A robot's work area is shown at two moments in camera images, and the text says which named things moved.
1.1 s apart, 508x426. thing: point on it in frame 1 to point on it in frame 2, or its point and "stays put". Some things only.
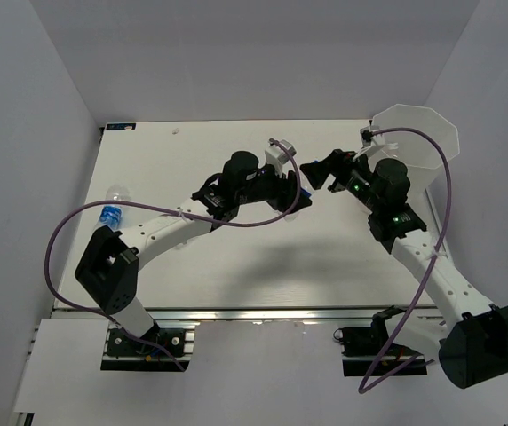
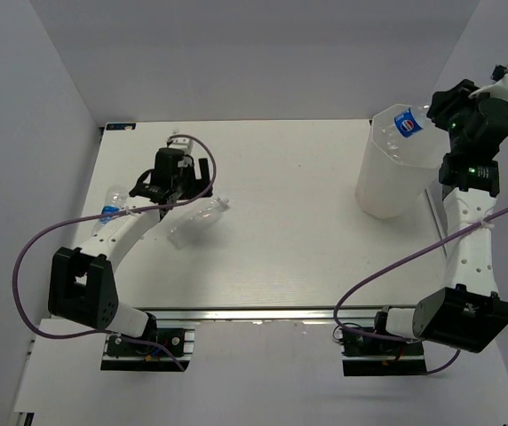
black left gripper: [283, 189] to [198, 185]
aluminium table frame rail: [244, 315] stays put
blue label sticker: [121, 126] stays put
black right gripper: [337, 163] to [442, 102]
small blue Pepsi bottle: [305, 193] to [407, 122]
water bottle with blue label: [111, 216] stays put
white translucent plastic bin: [424, 161] stays put
